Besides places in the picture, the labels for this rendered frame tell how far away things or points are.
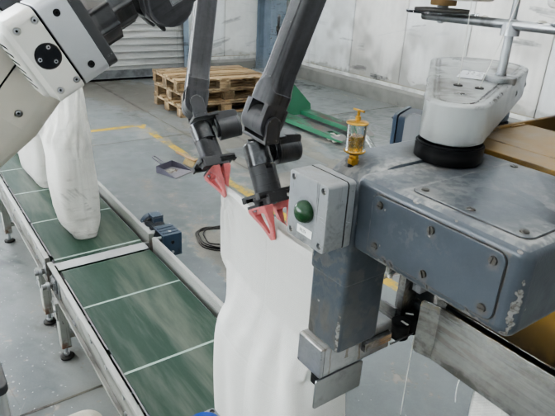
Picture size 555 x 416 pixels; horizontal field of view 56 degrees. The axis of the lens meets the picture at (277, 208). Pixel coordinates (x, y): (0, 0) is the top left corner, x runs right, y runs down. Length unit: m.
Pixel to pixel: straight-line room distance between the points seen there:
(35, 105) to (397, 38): 6.85
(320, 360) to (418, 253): 0.26
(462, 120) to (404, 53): 6.82
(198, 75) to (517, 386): 0.98
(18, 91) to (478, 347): 0.81
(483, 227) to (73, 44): 0.58
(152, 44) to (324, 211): 8.08
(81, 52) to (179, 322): 1.34
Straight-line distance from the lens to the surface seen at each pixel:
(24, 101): 0.97
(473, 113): 0.70
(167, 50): 8.74
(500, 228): 0.56
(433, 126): 0.71
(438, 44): 7.16
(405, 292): 0.89
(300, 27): 1.04
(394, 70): 7.64
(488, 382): 0.83
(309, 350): 0.81
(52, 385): 2.41
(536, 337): 0.92
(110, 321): 2.04
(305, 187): 0.65
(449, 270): 0.58
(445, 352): 0.85
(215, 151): 1.31
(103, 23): 0.83
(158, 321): 2.01
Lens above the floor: 1.55
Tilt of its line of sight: 24 degrees down
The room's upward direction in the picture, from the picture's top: 3 degrees clockwise
